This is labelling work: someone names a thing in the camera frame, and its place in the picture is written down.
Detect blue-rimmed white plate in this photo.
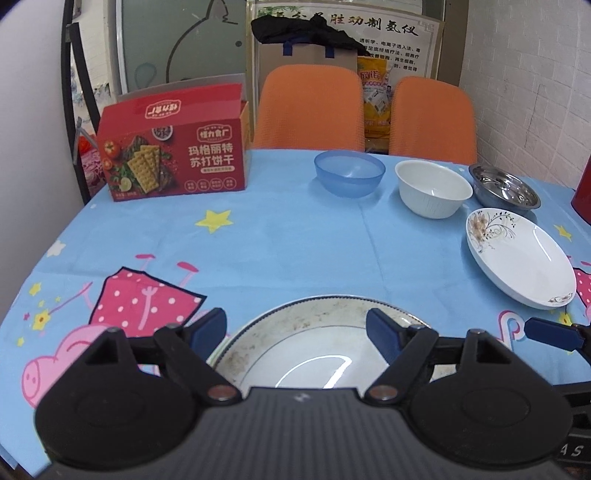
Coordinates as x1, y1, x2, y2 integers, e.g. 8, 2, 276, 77
210, 295, 445, 391

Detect yellow snack bag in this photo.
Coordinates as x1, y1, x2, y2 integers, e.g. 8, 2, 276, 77
358, 56, 399, 140

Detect red patterned bag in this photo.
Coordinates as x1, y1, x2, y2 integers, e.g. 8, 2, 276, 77
75, 124, 110, 195

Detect blue cartoon printed tablecloth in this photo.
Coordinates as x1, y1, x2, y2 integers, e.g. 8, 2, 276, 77
0, 148, 591, 468

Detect orange chair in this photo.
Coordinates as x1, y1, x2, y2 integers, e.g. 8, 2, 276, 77
389, 76, 478, 165
252, 65, 366, 152

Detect black cloth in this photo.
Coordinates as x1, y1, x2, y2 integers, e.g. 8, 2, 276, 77
250, 15, 378, 59

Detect white ceramic bowl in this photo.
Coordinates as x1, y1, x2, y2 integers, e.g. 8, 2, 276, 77
394, 160, 474, 219

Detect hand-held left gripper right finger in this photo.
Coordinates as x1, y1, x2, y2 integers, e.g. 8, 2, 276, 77
365, 308, 514, 407

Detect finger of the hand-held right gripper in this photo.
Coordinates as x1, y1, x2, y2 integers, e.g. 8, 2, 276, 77
524, 318, 591, 358

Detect red container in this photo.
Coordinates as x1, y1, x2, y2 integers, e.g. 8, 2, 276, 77
570, 157, 591, 228

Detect stainless steel bowl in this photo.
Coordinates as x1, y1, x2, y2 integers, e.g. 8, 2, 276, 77
468, 163, 541, 211

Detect brown paper bag blue handles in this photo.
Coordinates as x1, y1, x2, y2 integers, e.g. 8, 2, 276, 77
257, 39, 359, 88

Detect frosted glass door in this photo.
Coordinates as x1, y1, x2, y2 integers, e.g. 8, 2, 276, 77
113, 0, 249, 99

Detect red cracker box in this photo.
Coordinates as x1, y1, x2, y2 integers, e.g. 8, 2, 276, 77
95, 73, 251, 204

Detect wall poster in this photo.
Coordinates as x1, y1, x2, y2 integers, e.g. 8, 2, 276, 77
247, 0, 447, 85

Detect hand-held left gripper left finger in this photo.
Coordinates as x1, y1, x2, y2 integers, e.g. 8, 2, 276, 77
81, 308, 243, 407

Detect floral white plate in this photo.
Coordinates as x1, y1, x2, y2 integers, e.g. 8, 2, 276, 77
465, 208, 578, 310

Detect blue plastic bowl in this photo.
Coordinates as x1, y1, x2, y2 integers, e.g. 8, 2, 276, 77
314, 150, 386, 199

